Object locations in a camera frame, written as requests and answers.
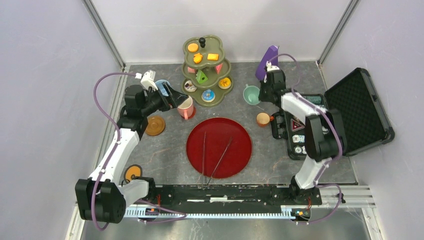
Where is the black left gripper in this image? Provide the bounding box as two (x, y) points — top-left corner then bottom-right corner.
(140, 81), (189, 117)

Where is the light blue mug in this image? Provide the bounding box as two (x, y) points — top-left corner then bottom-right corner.
(155, 79), (170, 97)

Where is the chocolate white tart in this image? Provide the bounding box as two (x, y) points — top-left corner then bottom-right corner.
(183, 80), (197, 93)

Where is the pink mug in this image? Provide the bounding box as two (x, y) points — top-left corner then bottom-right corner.
(177, 96), (194, 120)

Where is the mint green cup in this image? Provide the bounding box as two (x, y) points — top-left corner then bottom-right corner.
(243, 84), (260, 106)

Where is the green cake slice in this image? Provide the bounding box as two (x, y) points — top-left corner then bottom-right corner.
(195, 69), (209, 84)

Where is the brown round coaster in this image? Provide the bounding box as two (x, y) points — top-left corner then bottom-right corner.
(145, 115), (166, 136)

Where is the blue frosted donut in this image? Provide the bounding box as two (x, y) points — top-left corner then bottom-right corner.
(201, 89), (216, 103)

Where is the orange fish-shaped cookie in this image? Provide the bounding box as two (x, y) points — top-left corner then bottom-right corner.
(193, 52), (203, 64)

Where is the round orange cookie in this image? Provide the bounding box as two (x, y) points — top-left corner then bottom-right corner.
(187, 42), (199, 53)

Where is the pink strawberry cake slice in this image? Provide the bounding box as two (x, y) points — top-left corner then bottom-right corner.
(214, 63), (223, 75)

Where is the square orange cracker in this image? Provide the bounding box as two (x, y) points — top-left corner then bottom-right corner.
(207, 53), (220, 61)

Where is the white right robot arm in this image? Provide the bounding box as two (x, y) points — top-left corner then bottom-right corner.
(259, 68), (346, 204)

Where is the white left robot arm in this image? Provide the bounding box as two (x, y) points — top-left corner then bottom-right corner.
(75, 83), (188, 224)

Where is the small orange cup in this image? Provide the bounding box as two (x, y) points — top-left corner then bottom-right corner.
(256, 112), (274, 127)

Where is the purple cone-shaped container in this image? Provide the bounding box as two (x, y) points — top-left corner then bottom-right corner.
(255, 45), (279, 82)

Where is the green three-tier stand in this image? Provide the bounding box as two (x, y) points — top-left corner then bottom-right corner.
(181, 35), (234, 108)

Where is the round red tray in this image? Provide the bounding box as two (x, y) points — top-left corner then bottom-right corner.
(186, 117), (253, 179)

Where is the orange round coaster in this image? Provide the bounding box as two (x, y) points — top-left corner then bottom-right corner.
(124, 164), (143, 184)

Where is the black poker chip case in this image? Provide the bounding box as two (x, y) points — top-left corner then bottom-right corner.
(270, 67), (395, 160)

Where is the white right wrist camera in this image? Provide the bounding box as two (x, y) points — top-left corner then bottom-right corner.
(263, 61), (280, 83)

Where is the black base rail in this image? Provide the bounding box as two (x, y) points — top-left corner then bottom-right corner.
(145, 184), (323, 214)

